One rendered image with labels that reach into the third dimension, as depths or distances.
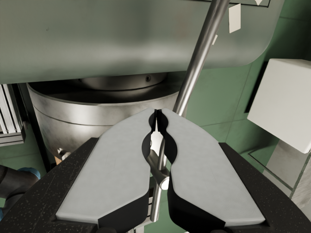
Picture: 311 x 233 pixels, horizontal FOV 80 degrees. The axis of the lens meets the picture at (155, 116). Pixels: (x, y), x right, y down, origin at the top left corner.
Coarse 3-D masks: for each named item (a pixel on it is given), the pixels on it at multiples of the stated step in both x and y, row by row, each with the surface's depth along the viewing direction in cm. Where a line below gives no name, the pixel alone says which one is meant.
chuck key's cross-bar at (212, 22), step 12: (216, 0) 13; (228, 0) 13; (216, 12) 13; (204, 24) 14; (216, 24) 14; (204, 36) 14; (204, 48) 15; (192, 60) 16; (204, 60) 16; (192, 72) 16; (192, 84) 17; (180, 96) 18; (180, 108) 19; (156, 192) 27; (156, 204) 28; (156, 216) 29
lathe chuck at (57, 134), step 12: (36, 108) 31; (48, 120) 29; (60, 120) 28; (156, 120) 30; (48, 132) 31; (60, 132) 29; (72, 132) 28; (84, 132) 28; (96, 132) 27; (156, 132) 31; (48, 144) 33; (60, 144) 30; (72, 144) 29; (156, 144) 32; (60, 156) 32
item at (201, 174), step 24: (168, 120) 10; (168, 144) 9; (192, 144) 9; (216, 144) 9; (192, 168) 7; (216, 168) 7; (168, 192) 8; (192, 192) 6; (216, 192) 6; (240, 192) 6; (192, 216) 6; (216, 216) 6; (240, 216) 6
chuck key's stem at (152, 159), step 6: (150, 150) 28; (150, 156) 27; (156, 156) 27; (150, 162) 26; (156, 162) 26; (150, 168) 26; (156, 168) 25; (156, 174) 24; (162, 174) 24; (168, 174) 24; (156, 180) 24; (162, 180) 23; (168, 180) 24; (162, 186) 24
